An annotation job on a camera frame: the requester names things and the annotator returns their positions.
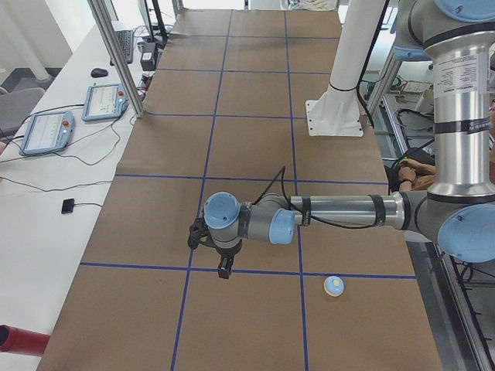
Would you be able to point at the red cylinder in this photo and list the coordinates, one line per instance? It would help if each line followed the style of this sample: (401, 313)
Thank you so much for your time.
(23, 342)

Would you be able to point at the blue bell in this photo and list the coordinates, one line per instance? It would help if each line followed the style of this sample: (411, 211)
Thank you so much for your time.
(333, 286)

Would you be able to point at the black power adapter box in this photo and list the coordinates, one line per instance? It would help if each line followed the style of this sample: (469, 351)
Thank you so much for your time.
(149, 57)

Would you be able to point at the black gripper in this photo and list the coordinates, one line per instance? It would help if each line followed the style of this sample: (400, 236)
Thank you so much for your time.
(225, 253)

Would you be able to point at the black keyboard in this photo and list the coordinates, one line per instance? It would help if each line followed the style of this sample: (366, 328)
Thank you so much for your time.
(125, 40)

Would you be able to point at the far blue teach pendant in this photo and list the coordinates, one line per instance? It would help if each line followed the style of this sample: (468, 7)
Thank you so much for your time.
(104, 102)

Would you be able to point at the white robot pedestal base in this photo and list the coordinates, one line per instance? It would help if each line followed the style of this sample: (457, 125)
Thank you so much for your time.
(337, 111)

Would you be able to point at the black computer mouse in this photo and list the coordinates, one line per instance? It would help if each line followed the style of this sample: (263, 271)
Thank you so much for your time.
(99, 73)

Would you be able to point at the small black square device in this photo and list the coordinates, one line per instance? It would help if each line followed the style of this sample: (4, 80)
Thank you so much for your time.
(68, 206)

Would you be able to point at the person seated in background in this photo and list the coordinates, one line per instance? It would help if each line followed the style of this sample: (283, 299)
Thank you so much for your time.
(417, 174)

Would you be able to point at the near blue teach pendant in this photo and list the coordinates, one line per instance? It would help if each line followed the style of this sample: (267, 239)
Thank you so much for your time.
(47, 133)

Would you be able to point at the aluminium frame post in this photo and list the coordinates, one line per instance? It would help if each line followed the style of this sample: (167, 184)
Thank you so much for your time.
(104, 23)

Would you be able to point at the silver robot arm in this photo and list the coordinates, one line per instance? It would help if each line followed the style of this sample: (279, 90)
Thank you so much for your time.
(456, 211)

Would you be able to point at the blue teach pendant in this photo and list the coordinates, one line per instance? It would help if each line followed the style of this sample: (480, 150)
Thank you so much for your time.
(47, 133)
(104, 102)

